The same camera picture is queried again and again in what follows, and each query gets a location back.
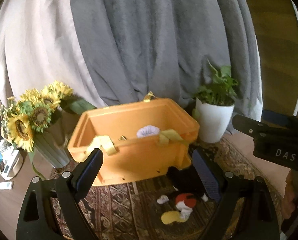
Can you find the mickey mouse plush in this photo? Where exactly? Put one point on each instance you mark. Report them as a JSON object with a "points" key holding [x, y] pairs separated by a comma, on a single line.
{"points": [[188, 190]]}

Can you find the white plant pot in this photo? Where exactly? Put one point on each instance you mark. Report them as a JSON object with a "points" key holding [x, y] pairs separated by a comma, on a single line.
{"points": [[213, 121]]}

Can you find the sunflower bouquet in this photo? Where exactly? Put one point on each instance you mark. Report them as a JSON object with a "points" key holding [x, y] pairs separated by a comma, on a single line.
{"points": [[34, 111]]}

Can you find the grey ribbed vase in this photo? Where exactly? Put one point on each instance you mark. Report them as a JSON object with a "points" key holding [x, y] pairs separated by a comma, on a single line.
{"points": [[52, 145]]}

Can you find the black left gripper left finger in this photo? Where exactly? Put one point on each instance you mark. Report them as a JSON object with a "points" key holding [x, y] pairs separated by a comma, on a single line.
{"points": [[37, 219]]}

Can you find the grey curtain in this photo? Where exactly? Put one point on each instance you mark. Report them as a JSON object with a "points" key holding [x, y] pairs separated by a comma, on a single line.
{"points": [[132, 47]]}

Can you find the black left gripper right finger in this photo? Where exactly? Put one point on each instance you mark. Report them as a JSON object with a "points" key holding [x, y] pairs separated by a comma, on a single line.
{"points": [[257, 218]]}

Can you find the white device on stand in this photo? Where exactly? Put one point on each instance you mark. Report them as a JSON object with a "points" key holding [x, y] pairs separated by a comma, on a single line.
{"points": [[12, 160]]}

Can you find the person's right hand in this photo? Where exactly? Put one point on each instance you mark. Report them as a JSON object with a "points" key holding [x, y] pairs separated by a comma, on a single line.
{"points": [[288, 202]]}

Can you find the small white box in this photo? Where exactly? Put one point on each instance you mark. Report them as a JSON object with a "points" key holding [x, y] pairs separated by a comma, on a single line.
{"points": [[6, 185]]}

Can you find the green potted plant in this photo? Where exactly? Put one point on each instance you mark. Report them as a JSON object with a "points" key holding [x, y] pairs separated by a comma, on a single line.
{"points": [[221, 91]]}

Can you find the beige curtain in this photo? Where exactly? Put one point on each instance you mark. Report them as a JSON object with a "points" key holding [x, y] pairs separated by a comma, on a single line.
{"points": [[39, 45]]}

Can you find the orange plastic storage box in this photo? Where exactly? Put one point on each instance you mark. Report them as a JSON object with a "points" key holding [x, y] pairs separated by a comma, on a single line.
{"points": [[127, 158]]}

